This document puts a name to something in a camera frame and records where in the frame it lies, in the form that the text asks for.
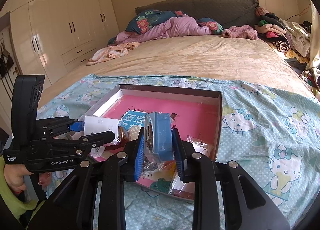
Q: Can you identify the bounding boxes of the beige bedspread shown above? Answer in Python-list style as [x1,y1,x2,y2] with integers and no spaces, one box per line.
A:
[39,35,313,106]

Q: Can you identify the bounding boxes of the dark shallow cardboard box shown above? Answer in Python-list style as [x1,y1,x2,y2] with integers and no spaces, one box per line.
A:
[85,84,222,201]

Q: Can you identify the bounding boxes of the floral dark pillow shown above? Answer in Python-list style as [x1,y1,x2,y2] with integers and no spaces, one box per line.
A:
[125,9,223,35]

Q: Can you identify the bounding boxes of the pink fuzzy garment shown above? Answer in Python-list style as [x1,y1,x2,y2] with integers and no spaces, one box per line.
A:
[221,25,259,40]

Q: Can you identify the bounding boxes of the Hello Kitty teal blanket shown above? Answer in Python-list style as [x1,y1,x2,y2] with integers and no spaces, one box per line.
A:
[37,75,319,229]

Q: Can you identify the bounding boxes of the earring card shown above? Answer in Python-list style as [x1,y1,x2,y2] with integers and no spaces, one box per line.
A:
[84,116,120,145]

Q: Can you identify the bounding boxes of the left forearm green sleeve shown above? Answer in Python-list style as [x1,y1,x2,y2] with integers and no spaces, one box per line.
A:
[1,157,44,220]

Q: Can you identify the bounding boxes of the purple quilt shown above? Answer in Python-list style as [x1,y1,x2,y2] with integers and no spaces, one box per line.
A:
[115,15,220,44]

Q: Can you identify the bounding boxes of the dark beaded jewelry bag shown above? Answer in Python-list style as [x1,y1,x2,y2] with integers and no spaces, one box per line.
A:
[141,157,161,177]

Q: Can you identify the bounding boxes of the pink Chinese workbook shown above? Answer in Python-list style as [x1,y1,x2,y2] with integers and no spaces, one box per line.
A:
[101,94,221,200]

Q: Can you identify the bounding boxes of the pink cream pajamas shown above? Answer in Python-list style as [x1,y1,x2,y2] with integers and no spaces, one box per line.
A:
[86,42,139,66]

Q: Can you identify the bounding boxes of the cream wardrobe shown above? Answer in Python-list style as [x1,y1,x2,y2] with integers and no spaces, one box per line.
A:
[0,0,121,126]

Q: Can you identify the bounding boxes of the left hand painted nails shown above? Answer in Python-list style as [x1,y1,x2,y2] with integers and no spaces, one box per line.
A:
[3,163,52,193]

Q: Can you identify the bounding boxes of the dark grey headboard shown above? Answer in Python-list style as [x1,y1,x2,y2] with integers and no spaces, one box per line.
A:
[135,0,259,29]

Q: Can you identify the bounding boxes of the pile of clothes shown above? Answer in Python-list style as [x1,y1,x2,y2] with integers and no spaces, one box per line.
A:
[255,7,319,99]

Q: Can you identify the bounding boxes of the cream curtain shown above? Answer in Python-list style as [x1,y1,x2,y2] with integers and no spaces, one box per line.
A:
[307,1,320,69]

